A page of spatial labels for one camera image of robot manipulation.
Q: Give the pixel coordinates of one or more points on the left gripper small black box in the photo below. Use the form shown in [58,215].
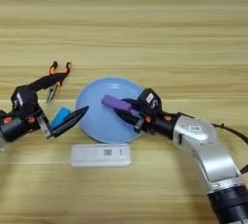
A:
[24,100]

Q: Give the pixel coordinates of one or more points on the white rectangular device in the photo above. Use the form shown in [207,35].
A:
[87,155]

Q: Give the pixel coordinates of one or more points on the light blue round plate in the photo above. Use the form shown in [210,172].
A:
[97,124]

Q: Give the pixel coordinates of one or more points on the right gripper small black box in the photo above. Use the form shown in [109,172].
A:
[150,100]

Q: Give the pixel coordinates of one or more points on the orange black needle-nose pliers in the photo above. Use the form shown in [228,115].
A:
[52,69]

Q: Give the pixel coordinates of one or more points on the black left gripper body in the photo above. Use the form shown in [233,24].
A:
[16,127]

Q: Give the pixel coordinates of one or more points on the gripper small black box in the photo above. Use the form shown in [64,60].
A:
[150,100]
[24,100]

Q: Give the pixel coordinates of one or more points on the purple rectangular block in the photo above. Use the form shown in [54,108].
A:
[114,102]

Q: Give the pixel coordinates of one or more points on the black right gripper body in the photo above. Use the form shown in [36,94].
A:
[163,124]

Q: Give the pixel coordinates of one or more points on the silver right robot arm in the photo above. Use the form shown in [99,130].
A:
[210,150]

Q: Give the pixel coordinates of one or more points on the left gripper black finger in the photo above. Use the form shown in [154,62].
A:
[48,80]
[69,121]

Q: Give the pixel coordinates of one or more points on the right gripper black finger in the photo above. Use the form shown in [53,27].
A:
[130,118]
[135,103]

